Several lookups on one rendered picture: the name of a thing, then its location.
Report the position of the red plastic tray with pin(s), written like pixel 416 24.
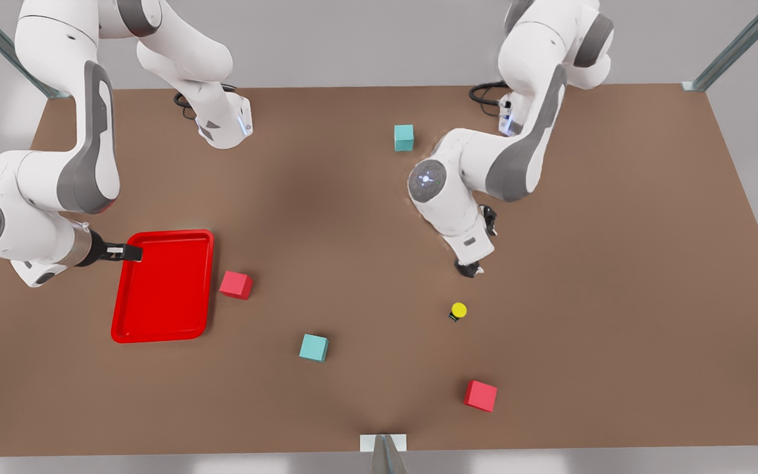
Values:
pixel 165 296

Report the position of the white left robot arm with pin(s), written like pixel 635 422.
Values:
pixel 524 151

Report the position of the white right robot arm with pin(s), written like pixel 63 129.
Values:
pixel 37 178

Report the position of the yellow ball on black base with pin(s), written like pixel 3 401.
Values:
pixel 458 310

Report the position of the red cube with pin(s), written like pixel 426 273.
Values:
pixel 235 285
pixel 480 396

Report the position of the teal cube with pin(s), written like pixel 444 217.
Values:
pixel 314 347
pixel 404 137

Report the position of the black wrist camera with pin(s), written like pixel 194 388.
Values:
pixel 489 220

